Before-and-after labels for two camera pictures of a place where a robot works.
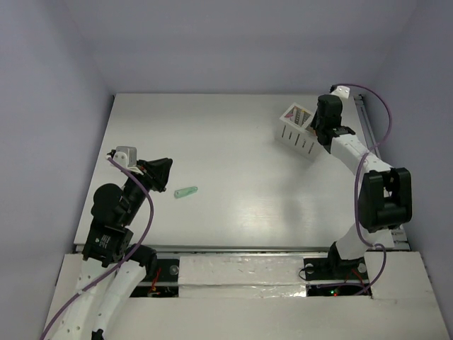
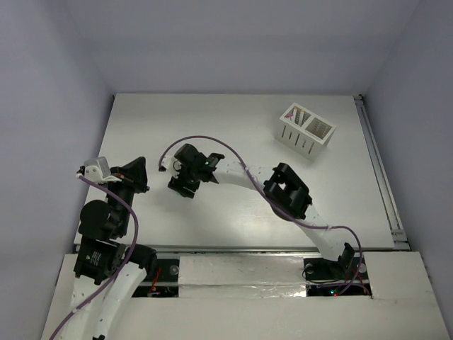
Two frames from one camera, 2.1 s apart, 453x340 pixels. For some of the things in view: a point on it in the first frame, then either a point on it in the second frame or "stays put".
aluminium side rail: x=398 y=234 stays put
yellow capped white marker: x=301 y=117 stays put
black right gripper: x=314 y=121 to x=179 y=184
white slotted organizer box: x=294 y=131 stays put
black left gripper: x=149 y=173 to x=131 y=178
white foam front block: x=241 y=276 stays put
